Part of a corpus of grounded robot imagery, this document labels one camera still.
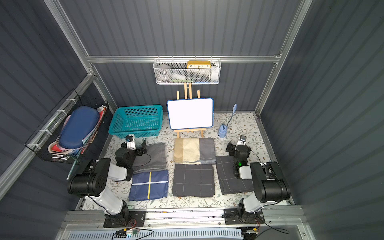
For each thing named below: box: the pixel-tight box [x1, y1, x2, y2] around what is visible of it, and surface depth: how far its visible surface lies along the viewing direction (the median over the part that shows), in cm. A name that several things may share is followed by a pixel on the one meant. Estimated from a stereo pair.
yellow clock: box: [186, 60, 212, 69], surface depth 90 cm
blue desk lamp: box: [218, 103, 237, 138], surface depth 103 cm
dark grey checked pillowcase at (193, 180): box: [172, 163, 215, 197], surface depth 87 cm
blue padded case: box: [59, 106, 100, 150], surface depth 68 cm
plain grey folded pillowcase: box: [132, 143, 167, 174], surface depth 95 cm
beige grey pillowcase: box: [173, 137, 216, 165], surface depth 98 cm
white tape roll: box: [155, 64, 173, 80], surface depth 89 cm
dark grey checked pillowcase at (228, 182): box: [215, 155, 254, 195], surface depth 86 cm
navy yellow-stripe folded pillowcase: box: [128, 169, 169, 201], surface depth 85 cm
